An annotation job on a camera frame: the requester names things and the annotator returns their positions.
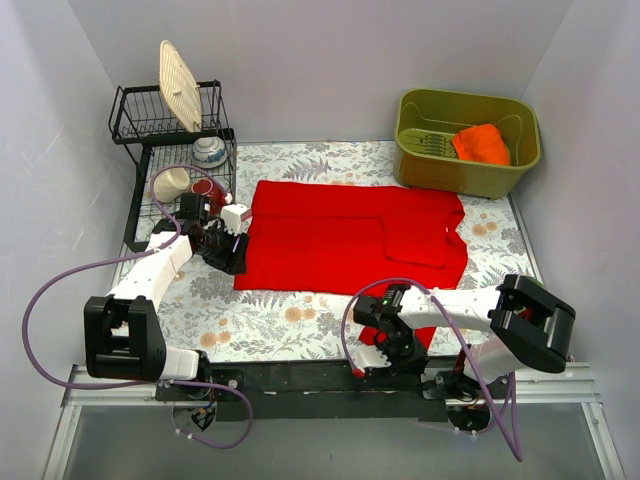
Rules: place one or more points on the cream woven plate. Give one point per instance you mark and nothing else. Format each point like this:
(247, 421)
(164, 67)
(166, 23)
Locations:
(179, 88)

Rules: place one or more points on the green plastic bin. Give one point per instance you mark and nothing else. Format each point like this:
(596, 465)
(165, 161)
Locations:
(427, 120)

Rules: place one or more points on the red bowl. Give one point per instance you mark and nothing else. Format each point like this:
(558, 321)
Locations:
(213, 192)

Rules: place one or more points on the blue white ceramic bowl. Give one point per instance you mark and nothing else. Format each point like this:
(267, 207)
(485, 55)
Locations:
(209, 152)

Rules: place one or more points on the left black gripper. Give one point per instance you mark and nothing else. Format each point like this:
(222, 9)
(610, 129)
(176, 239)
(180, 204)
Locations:
(232, 255)

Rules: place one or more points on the black wire dish rack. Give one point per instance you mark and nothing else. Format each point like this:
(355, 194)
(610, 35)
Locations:
(141, 121)

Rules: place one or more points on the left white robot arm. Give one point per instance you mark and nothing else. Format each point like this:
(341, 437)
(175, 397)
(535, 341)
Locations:
(123, 337)

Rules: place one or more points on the cream ceramic cup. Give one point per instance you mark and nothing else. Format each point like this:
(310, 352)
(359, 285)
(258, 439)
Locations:
(170, 184)

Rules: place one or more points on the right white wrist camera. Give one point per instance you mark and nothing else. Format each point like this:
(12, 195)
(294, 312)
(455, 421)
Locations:
(366, 358)

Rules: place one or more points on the floral table mat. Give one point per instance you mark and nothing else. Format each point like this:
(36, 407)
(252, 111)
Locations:
(202, 310)

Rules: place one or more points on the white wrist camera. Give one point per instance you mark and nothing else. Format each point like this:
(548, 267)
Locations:
(366, 358)
(234, 216)

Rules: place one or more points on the orange t shirt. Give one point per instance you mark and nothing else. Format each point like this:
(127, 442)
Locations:
(483, 144)

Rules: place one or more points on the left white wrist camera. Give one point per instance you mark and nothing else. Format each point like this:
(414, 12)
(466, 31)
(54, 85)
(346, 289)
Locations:
(234, 216)

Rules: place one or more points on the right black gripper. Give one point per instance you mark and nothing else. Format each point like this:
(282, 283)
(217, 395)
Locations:
(395, 353)

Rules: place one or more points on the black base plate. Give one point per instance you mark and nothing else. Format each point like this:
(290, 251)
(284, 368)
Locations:
(300, 390)

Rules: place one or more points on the red t shirt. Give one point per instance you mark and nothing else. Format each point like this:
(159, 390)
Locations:
(337, 239)

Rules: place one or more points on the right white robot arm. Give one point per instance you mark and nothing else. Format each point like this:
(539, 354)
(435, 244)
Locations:
(528, 327)

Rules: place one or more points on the aluminium rail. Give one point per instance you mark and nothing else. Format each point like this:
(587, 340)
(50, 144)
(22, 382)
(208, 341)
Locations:
(574, 386)

